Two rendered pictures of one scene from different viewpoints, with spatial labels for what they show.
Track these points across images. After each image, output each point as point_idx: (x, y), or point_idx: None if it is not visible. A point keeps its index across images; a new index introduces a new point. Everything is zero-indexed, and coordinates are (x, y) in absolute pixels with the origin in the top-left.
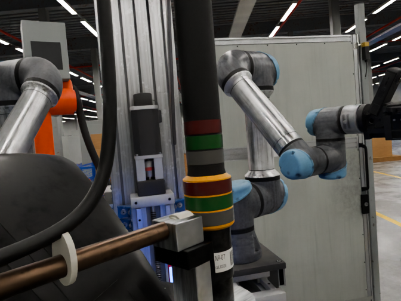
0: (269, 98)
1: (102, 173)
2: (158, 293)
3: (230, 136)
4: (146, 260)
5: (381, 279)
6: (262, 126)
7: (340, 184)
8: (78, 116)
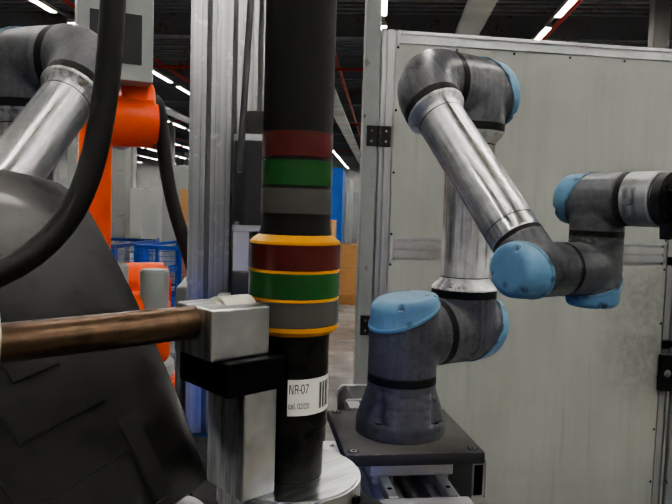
0: (494, 147)
1: (76, 193)
2: (175, 437)
3: (423, 216)
4: (168, 379)
5: None
6: (468, 194)
7: (622, 329)
8: (160, 152)
